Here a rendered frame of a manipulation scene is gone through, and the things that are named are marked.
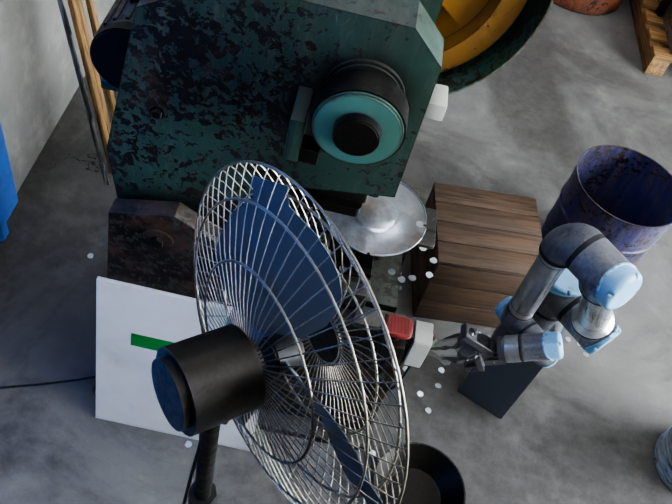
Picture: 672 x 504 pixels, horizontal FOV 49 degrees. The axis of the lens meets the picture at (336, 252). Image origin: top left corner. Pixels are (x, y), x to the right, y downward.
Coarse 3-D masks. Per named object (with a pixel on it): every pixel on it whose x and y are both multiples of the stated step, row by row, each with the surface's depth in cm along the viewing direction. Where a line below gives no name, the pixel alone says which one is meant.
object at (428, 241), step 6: (426, 210) 208; (432, 210) 208; (432, 216) 207; (432, 222) 206; (426, 228) 204; (432, 228) 204; (426, 234) 202; (432, 234) 203; (426, 240) 201; (432, 240) 201; (420, 246) 200; (426, 246) 200; (432, 246) 200; (378, 258) 210
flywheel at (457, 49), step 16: (448, 0) 191; (464, 0) 191; (480, 0) 190; (496, 0) 187; (512, 0) 185; (448, 16) 195; (464, 16) 194; (480, 16) 192; (496, 16) 189; (512, 16) 188; (448, 32) 199; (464, 32) 196; (480, 32) 193; (496, 32) 193; (448, 48) 199; (464, 48) 198; (480, 48) 197; (448, 64) 202
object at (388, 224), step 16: (400, 192) 209; (368, 208) 203; (384, 208) 204; (400, 208) 206; (416, 208) 207; (336, 224) 198; (352, 224) 199; (368, 224) 200; (384, 224) 201; (400, 224) 202; (352, 240) 196; (368, 240) 197; (384, 240) 198; (400, 240) 199; (416, 240) 200; (384, 256) 195
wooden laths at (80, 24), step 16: (80, 0) 246; (64, 16) 234; (80, 16) 245; (96, 16) 257; (80, 32) 246; (96, 32) 260; (80, 48) 251; (80, 80) 254; (96, 80) 269; (96, 96) 268; (112, 96) 283; (96, 112) 273; (112, 112) 288; (96, 144) 277
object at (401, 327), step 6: (390, 318) 186; (396, 318) 186; (402, 318) 186; (408, 318) 187; (390, 324) 184; (396, 324) 185; (402, 324) 185; (408, 324) 185; (390, 330) 183; (396, 330) 184; (402, 330) 184; (408, 330) 184; (396, 336) 183; (402, 336) 183; (408, 336) 183
